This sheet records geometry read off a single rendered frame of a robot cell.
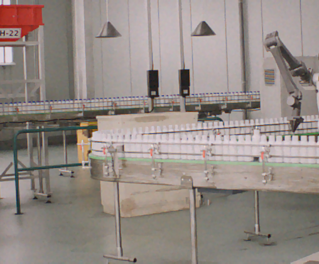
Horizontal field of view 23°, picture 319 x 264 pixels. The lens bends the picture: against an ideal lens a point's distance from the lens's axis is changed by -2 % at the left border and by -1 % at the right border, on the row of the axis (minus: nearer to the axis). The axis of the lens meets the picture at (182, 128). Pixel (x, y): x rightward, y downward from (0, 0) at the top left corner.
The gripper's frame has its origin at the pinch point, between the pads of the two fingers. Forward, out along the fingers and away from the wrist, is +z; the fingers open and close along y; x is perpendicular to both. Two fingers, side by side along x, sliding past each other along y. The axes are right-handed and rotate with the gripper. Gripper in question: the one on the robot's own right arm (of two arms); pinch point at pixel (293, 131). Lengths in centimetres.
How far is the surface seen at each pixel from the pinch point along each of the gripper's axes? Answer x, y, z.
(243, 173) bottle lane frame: -16.1, -22.5, 32.1
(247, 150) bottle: -18.7, -20.9, 17.9
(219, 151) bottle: -18, -43, 18
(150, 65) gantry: 377, -487, -205
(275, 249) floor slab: 182, -112, 60
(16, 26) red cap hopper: 230, -630, -224
